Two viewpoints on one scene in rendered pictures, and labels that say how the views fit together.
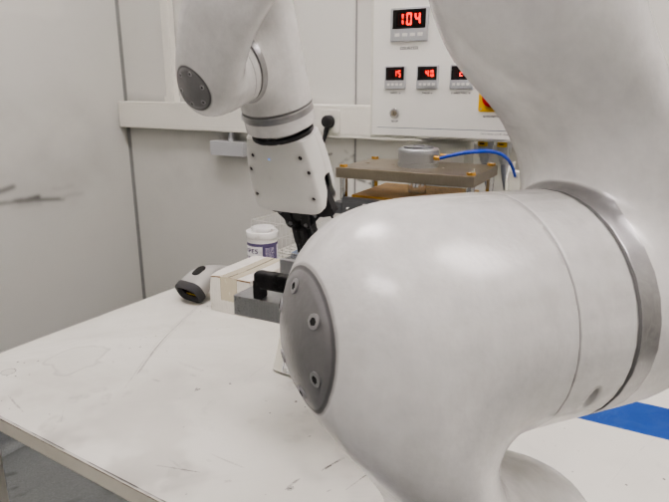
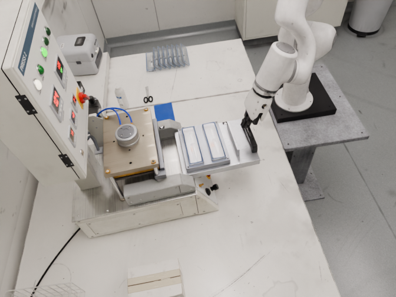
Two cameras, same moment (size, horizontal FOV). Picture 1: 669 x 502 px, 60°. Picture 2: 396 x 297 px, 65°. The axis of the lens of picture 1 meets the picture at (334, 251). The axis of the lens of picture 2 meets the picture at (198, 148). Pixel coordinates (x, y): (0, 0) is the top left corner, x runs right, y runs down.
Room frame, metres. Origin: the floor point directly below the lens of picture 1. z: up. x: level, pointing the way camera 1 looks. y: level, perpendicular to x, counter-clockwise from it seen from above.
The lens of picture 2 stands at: (1.33, 0.57, 1.93)
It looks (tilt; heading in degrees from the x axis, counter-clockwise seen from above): 52 degrees down; 237
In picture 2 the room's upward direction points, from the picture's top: 8 degrees counter-clockwise
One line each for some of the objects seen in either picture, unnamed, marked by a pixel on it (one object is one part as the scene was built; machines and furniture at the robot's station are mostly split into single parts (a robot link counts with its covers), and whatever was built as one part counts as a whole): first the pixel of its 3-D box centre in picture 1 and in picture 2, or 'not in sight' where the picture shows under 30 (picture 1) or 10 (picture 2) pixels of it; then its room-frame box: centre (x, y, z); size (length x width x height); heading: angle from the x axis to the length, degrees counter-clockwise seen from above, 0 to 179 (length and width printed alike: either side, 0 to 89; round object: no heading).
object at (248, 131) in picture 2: (302, 291); (248, 134); (0.74, 0.04, 0.99); 0.15 x 0.02 x 0.04; 62
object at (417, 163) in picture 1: (432, 177); (121, 140); (1.15, -0.20, 1.08); 0.31 x 0.24 x 0.13; 62
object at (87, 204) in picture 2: not in sight; (131, 169); (1.16, -0.18, 0.93); 0.46 x 0.35 x 0.01; 152
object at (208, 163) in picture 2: not in sight; (203, 145); (0.90, -0.04, 0.98); 0.20 x 0.17 x 0.03; 62
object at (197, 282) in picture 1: (212, 278); not in sight; (1.40, 0.31, 0.79); 0.20 x 0.08 x 0.08; 148
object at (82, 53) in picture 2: not in sight; (78, 54); (0.96, -1.14, 0.88); 0.25 x 0.20 x 0.17; 142
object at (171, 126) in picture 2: not in sight; (153, 132); (1.00, -0.25, 0.96); 0.26 x 0.05 x 0.07; 152
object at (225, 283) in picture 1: (253, 285); (156, 284); (1.33, 0.20, 0.80); 0.19 x 0.13 x 0.09; 148
